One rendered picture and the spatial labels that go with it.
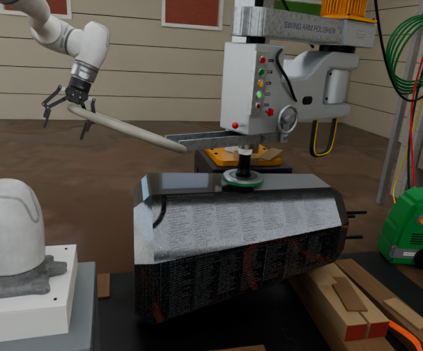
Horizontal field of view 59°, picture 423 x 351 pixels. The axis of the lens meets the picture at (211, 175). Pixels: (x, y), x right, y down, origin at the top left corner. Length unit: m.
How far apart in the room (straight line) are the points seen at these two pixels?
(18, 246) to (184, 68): 7.18
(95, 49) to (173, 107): 6.65
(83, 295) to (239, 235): 0.88
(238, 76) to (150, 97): 6.27
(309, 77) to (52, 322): 1.62
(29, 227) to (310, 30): 1.54
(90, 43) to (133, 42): 6.42
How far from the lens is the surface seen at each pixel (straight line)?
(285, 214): 1.96
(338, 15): 2.31
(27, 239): 1.04
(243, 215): 1.87
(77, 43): 1.48
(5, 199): 1.01
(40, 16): 1.21
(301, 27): 1.95
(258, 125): 1.81
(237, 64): 1.82
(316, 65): 2.11
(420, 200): 3.15
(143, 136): 1.30
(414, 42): 4.25
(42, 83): 8.00
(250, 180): 1.91
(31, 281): 1.10
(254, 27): 1.77
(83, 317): 1.13
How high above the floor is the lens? 1.51
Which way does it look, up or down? 19 degrees down
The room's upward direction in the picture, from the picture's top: 4 degrees clockwise
